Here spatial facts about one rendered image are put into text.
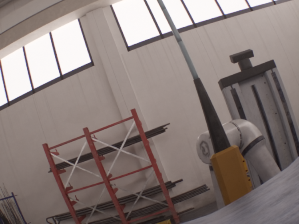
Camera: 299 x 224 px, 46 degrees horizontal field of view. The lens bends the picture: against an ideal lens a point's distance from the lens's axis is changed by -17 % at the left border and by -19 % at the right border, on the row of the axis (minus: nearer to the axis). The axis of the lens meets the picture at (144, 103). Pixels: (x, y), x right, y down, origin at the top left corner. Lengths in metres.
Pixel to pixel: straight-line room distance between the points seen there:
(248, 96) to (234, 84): 0.11
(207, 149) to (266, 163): 0.26
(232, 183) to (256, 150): 0.48
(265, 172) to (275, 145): 0.45
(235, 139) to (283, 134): 0.55
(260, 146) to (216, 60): 9.68
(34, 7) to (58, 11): 0.92
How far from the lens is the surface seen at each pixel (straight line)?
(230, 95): 1.83
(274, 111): 1.95
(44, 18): 11.41
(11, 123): 11.82
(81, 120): 11.09
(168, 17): 1.13
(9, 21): 11.94
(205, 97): 1.07
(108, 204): 10.45
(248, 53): 1.93
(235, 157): 1.04
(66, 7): 11.30
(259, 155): 1.51
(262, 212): 0.50
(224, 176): 1.04
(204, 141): 1.44
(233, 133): 1.47
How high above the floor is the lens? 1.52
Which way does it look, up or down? 9 degrees up
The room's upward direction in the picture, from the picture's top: 21 degrees counter-clockwise
